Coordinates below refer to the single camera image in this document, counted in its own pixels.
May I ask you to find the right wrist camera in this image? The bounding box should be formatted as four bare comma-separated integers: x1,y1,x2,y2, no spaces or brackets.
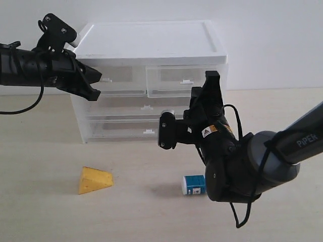
157,109,177,150

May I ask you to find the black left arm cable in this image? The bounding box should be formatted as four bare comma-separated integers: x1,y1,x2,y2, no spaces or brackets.
0,45,46,115

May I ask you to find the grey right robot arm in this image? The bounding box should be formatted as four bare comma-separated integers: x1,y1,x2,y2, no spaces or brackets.
177,71,322,203

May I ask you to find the wide clear drawer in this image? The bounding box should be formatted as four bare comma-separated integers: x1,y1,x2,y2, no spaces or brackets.
85,97,190,116
87,116,159,141

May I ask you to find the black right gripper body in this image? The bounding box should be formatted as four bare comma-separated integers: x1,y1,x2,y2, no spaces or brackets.
176,103,240,154

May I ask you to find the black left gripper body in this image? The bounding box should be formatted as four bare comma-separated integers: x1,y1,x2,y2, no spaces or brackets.
50,49,86,95

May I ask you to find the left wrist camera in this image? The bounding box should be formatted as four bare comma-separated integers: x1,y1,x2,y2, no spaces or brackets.
36,13,81,53

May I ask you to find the middle wide clear drawer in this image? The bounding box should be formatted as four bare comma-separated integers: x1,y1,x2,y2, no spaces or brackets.
85,97,190,116

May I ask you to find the white plastic drawer cabinet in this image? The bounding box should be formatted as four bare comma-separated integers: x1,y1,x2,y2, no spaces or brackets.
71,20,228,143

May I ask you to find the bottom wide clear drawer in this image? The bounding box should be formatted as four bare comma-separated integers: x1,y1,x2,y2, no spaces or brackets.
87,116,159,141

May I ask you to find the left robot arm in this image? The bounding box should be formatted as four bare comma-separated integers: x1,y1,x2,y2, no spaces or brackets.
1,41,102,101

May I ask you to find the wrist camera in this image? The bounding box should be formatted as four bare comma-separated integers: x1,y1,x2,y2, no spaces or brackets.
157,109,177,150
36,13,81,53

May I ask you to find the white blue pill bottle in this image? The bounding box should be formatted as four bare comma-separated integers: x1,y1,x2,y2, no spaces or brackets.
181,174,206,196

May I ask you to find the yellow cheese wedge toy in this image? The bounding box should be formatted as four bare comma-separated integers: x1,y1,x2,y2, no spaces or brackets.
78,166,114,195

